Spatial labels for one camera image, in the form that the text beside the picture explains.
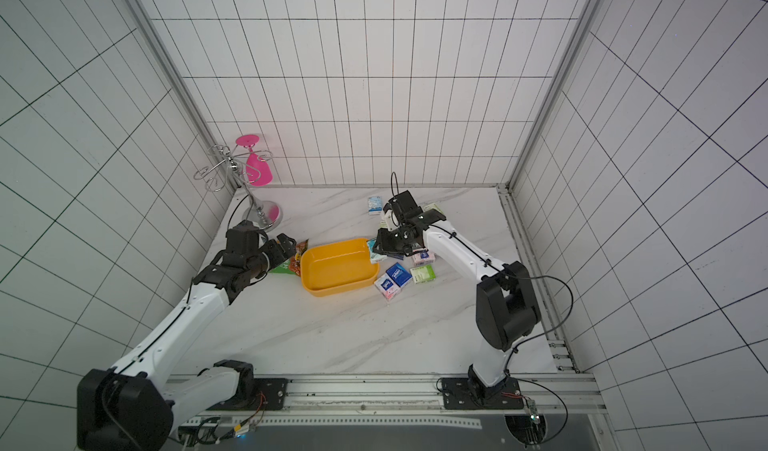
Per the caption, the dark blue tissue pack front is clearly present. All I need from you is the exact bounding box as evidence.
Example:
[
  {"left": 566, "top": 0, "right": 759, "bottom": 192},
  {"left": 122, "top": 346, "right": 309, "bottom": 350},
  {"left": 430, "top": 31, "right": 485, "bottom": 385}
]
[{"left": 386, "top": 263, "right": 413, "bottom": 288}]

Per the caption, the green tissue pack front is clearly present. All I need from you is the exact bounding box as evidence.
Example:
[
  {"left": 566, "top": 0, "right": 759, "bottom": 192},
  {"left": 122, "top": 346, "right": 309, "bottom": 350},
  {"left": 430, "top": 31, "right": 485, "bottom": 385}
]
[{"left": 410, "top": 264, "right": 436, "bottom": 284}]

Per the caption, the green tissue pack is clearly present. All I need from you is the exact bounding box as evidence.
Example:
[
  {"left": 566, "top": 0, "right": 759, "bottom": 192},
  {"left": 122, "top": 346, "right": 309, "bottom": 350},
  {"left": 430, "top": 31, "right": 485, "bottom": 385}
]
[
  {"left": 423, "top": 203, "right": 442, "bottom": 213},
  {"left": 410, "top": 264, "right": 436, "bottom": 284}
]

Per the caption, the pink white tissue pack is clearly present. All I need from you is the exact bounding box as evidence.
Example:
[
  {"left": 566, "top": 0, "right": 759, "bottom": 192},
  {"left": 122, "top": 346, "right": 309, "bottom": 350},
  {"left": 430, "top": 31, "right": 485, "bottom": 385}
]
[{"left": 374, "top": 273, "right": 401, "bottom": 301}]

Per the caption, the yellow plastic storage box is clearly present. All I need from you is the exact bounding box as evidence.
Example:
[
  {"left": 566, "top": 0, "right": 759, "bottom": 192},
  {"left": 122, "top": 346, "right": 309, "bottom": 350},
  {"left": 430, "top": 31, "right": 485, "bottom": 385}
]
[{"left": 300, "top": 238, "right": 380, "bottom": 297}]

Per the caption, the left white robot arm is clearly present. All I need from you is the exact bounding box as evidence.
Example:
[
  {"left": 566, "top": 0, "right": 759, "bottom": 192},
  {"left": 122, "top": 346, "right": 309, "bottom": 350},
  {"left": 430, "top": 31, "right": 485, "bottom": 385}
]
[{"left": 77, "top": 220, "right": 297, "bottom": 450}]

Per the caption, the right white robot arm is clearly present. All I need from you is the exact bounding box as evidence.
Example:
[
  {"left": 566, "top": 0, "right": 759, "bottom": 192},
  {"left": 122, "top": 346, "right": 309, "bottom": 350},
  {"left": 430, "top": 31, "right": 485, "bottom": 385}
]
[{"left": 374, "top": 210, "right": 541, "bottom": 408}]

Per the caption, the green red chips bag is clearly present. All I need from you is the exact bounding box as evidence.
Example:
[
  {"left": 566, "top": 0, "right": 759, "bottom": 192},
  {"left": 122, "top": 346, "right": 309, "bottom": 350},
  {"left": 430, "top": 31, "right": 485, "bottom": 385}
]
[{"left": 270, "top": 240, "right": 309, "bottom": 277}]

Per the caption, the chrome glass rack stand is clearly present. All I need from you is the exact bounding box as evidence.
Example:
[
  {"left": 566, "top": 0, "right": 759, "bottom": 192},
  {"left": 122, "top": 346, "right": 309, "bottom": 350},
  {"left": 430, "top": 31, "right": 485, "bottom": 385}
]
[{"left": 193, "top": 145, "right": 283, "bottom": 231}]

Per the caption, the green tissue pack far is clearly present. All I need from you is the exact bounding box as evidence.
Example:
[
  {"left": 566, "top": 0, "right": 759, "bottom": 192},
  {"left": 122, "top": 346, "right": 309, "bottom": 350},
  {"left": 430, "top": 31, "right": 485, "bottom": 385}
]
[{"left": 423, "top": 203, "right": 442, "bottom": 213}]

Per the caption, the light blue tissue pack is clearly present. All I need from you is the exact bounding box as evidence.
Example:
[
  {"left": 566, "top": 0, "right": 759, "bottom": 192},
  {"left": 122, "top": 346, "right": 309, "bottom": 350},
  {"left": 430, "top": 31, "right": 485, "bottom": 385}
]
[{"left": 367, "top": 196, "right": 383, "bottom": 215}]

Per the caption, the pink wine glass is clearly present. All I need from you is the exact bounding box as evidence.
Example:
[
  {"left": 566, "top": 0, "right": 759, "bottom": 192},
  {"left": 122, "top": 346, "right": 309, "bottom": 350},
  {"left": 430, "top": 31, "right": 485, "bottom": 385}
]
[{"left": 235, "top": 134, "right": 273, "bottom": 187}]

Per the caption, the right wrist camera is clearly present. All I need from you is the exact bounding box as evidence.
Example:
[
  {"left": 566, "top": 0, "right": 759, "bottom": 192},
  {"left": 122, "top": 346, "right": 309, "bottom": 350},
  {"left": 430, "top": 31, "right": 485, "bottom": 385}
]
[{"left": 388, "top": 191, "right": 423, "bottom": 226}]

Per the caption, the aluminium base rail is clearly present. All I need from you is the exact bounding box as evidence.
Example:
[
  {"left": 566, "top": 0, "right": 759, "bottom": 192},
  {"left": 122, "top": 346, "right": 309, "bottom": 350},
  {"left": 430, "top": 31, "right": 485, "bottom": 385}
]
[{"left": 161, "top": 369, "right": 607, "bottom": 429}]

